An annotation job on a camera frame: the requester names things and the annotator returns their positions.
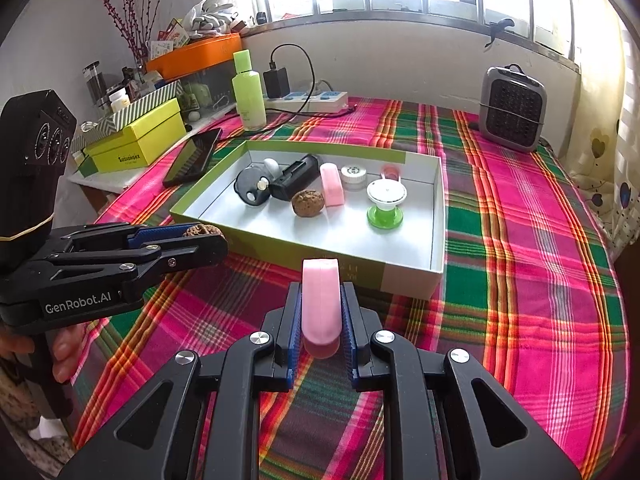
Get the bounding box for red flower branches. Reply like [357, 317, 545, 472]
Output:
[92, 0, 176, 73]

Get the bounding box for pink green plaid blanket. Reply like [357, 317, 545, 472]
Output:
[75, 95, 631, 480]

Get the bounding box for black smartphone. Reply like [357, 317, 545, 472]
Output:
[162, 127, 223, 188]

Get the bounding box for black power adapter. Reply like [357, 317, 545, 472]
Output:
[263, 62, 291, 100]

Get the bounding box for clear plastic tank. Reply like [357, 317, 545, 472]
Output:
[165, 65, 241, 116]

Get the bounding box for person's left forearm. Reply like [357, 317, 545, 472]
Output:
[0, 360, 76, 476]

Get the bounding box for heart print curtain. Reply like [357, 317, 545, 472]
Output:
[570, 10, 640, 261]

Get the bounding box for black round device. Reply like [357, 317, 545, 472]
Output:
[235, 167, 273, 208]

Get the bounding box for yellow green shoe box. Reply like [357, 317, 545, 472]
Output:
[85, 97, 186, 173]

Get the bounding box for green white cardboard box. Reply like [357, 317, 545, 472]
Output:
[170, 140, 446, 300]

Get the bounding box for black charging cable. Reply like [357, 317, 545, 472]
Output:
[200, 44, 358, 141]

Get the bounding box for white work gloves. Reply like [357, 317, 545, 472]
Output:
[182, 0, 241, 31]

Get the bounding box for dark glass jar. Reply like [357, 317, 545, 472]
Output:
[82, 61, 108, 108]

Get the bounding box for small grey heater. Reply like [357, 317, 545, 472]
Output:
[479, 64, 547, 153]

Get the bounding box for black battery charger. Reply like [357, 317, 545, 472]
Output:
[269, 154, 321, 201]

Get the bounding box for person's left hand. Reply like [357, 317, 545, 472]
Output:
[0, 322, 87, 385]

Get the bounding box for white blue power strip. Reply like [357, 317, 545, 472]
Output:
[265, 91, 349, 114]

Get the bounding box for orange plastic container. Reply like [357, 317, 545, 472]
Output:
[145, 33, 244, 81]

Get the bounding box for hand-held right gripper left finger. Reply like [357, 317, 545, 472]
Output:
[59, 282, 304, 480]

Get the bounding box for small white jar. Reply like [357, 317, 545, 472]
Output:
[341, 164, 368, 191]

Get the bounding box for large pink clip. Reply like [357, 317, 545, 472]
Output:
[301, 257, 343, 359]

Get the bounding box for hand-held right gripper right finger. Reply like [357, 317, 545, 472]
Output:
[341, 282, 583, 480]

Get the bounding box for paper packets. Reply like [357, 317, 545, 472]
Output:
[147, 17, 191, 61]

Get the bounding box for white green suction mount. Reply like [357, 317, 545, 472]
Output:
[366, 178, 407, 231]

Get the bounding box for light green bottle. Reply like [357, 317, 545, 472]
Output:
[231, 50, 268, 131]

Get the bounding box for brown walnut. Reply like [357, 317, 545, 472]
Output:
[182, 224, 224, 246]
[291, 189, 324, 218]

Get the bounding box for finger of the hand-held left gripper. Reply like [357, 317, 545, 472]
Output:
[44, 236, 230, 289]
[50, 222, 202, 257]

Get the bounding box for green white striped box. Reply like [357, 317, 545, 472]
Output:
[70, 79, 185, 153]

